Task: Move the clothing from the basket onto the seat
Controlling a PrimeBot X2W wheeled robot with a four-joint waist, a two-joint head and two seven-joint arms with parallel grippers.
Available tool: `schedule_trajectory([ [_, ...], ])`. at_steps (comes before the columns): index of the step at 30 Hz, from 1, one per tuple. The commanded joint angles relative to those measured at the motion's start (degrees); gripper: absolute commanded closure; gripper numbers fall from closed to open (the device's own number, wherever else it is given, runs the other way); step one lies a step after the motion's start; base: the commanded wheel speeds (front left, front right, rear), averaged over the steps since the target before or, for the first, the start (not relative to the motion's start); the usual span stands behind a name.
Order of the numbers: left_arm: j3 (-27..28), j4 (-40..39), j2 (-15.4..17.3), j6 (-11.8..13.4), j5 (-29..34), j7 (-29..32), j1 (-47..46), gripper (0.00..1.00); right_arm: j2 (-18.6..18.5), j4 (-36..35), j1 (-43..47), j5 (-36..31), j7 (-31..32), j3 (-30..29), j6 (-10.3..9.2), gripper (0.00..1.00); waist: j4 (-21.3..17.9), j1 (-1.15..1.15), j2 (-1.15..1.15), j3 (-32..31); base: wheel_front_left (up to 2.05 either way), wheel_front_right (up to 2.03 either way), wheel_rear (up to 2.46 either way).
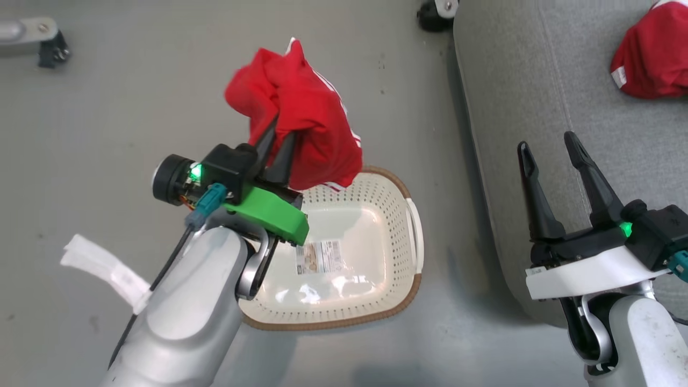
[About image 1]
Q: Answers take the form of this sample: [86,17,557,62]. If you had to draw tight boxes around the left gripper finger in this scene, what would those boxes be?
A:
[268,131,298,187]
[253,116,280,170]

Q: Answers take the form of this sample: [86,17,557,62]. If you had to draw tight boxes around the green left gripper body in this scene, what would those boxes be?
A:
[153,155,310,246]

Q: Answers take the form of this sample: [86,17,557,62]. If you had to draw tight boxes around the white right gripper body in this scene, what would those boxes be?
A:
[525,222,673,301]

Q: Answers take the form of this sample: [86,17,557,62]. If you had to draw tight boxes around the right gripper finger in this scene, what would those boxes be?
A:
[563,131,625,228]
[518,141,566,241]

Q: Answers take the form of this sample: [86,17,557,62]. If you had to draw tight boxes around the red cloth garment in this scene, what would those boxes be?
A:
[224,38,364,192]

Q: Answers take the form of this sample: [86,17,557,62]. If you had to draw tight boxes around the red shirt with white stripes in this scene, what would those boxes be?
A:
[610,0,688,99]

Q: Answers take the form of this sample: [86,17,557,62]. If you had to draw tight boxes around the grey fabric sofa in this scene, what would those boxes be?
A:
[453,0,688,328]

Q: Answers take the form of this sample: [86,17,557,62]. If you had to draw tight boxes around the printed paper label sticker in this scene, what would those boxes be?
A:
[295,240,343,276]

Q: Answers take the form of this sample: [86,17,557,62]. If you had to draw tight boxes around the white perforated laundry basket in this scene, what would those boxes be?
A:
[236,166,425,331]

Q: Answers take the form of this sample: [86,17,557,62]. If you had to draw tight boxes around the grey bent partition leg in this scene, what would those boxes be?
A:
[0,17,59,58]

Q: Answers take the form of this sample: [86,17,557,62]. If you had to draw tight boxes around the left arm cable, teal plug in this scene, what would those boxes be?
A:
[107,183,228,371]

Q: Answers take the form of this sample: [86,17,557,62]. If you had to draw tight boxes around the arm cable, teal plug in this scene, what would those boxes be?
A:
[107,183,228,371]
[668,250,688,326]

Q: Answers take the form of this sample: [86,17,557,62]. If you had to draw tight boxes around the right arm cable, teal plug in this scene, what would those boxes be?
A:
[668,250,688,326]

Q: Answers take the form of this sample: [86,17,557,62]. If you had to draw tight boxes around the white cable strap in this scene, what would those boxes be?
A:
[60,234,154,316]

